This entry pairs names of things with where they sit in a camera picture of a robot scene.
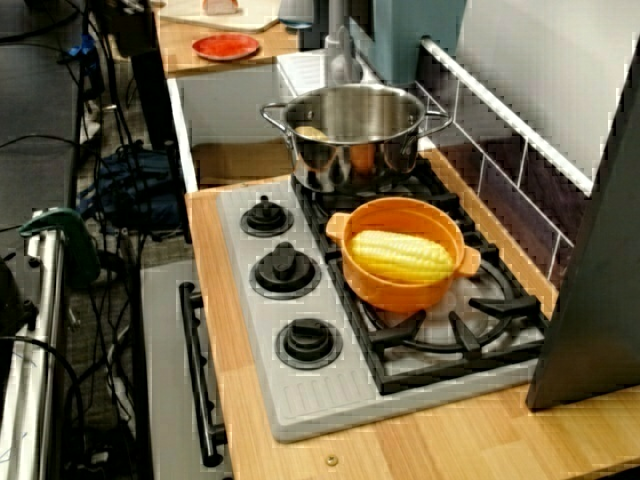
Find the yellow plastic corn cob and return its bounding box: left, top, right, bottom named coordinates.
left=347, top=229, right=456, bottom=285

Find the orange plastic pot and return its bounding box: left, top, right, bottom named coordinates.
left=324, top=196, right=482, bottom=315

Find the black stove knob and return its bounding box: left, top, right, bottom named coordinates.
left=273, top=317, right=345, bottom=371
left=238, top=194, right=295, bottom=237
left=248, top=241, right=322, bottom=300

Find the stainless steel pot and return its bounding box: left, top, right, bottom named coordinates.
left=259, top=83, right=454, bottom=194

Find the pale yellow food item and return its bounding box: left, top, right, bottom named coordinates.
left=294, top=125, right=330, bottom=144

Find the brown cardboard sheet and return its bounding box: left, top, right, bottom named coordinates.
left=192, top=142, right=296, bottom=189

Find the black burner grate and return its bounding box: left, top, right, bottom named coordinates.
left=324, top=234, right=551, bottom=396
left=288, top=157, right=479, bottom=251

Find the grey toy stove panel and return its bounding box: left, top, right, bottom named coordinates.
left=215, top=169, right=549, bottom=444

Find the white toy sink basin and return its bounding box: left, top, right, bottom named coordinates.
left=167, top=49, right=436, bottom=194

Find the blue backpack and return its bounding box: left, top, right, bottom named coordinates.
left=77, top=144, right=186, bottom=231

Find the toy oven door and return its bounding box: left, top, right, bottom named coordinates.
left=139, top=259, right=236, bottom=480

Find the dark tile backsplash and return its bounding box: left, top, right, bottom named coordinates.
left=414, top=79, right=591, bottom=291

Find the red plate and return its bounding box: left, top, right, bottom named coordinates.
left=191, top=33, right=262, bottom=62

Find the teal toy microwave box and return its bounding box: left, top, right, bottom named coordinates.
left=349, top=0, right=469, bottom=86

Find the white cutting board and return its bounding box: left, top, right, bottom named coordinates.
left=158, top=0, right=281, bottom=34

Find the green clamp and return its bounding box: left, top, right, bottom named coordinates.
left=18, top=207, right=101, bottom=289

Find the black-edged slanted side panel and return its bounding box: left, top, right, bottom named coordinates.
left=524, top=49, right=640, bottom=411

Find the blue tape piece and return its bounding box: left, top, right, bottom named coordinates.
left=67, top=34, right=96, bottom=57

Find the black oven door handle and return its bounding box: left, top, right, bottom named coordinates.
left=177, top=281, right=229, bottom=469

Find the black upright post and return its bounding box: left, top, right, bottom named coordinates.
left=102, top=0, right=177, bottom=151

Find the aluminium frame rail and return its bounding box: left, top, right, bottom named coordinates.
left=0, top=209, right=69, bottom=480

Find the black device on rail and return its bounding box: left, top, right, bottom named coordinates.
left=0, top=252, right=40, bottom=337

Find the black cable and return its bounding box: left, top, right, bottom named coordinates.
left=0, top=334, right=87, bottom=480

